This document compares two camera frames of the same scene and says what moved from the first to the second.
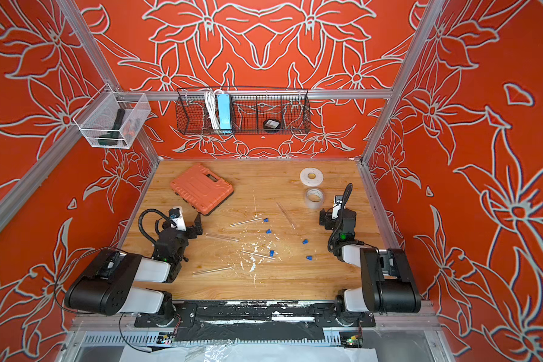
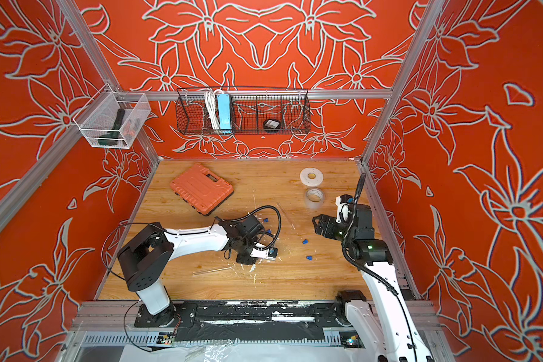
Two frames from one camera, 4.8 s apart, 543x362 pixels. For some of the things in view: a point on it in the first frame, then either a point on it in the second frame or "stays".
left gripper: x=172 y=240 -> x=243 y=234
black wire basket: x=247 y=110 stays
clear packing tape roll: x=314 y=197 stays
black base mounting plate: x=253 y=320 stays
